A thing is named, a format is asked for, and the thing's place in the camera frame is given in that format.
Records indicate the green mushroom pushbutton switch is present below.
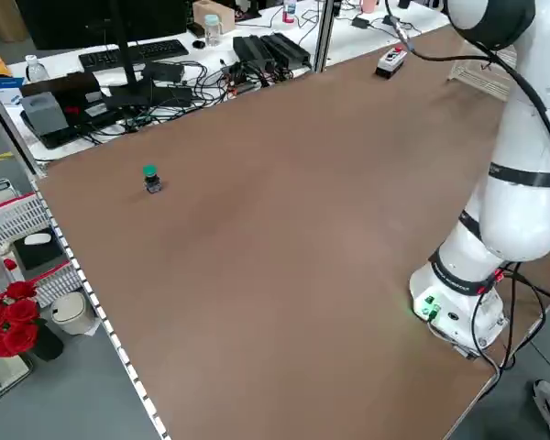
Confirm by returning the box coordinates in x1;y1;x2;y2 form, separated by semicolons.
142;164;164;196

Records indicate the glass jar with blue lid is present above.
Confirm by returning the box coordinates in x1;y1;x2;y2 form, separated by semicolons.
203;13;223;48

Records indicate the light wooden box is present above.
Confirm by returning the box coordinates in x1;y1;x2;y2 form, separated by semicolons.
192;0;237;35

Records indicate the black flat box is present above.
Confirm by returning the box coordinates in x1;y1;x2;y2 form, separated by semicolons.
10;235;71;272

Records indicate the black monitor stand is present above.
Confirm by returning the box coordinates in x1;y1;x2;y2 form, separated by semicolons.
102;0;194;110

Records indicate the black keyboard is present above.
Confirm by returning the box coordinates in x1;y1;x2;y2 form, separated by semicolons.
77;38;191;72

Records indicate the black vase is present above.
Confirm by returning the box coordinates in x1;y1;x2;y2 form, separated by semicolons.
28;322;66;363

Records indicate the black base cable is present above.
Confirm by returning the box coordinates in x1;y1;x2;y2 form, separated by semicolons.
468;262;550;373

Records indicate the blue and white carton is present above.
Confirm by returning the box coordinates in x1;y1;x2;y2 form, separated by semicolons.
0;74;27;107

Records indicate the small white lidded bin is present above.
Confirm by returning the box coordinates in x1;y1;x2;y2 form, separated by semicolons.
49;291;101;336

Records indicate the black monitor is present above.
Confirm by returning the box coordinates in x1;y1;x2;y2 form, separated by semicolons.
15;0;190;52

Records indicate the white wire rack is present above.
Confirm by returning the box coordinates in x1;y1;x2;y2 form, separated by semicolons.
445;44;519;100

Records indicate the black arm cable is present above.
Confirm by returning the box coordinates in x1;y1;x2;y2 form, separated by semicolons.
384;0;550;171

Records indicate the brown cardboard roll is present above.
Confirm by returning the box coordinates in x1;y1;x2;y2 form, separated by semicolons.
0;0;29;43

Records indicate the grey tissue box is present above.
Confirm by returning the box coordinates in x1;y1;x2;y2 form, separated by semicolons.
19;91;69;138

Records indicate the clear plastic water bottle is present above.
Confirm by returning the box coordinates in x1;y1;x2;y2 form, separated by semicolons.
24;53;52;84

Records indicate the white push-button control box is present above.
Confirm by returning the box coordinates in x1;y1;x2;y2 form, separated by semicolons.
374;45;407;81

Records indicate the white plastic basket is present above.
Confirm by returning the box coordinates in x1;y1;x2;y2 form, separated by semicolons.
0;192;92;309

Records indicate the black desk tray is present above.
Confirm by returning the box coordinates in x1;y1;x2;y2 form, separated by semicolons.
19;71;126;150

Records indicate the red rose bouquet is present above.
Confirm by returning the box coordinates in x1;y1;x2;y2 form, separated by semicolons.
0;258;41;359

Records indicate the aluminium frame post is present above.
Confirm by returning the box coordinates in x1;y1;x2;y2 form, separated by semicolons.
0;71;46;179
313;0;338;74

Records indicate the black power brick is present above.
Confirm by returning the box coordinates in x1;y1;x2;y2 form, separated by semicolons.
260;32;313;68
232;35;277;71

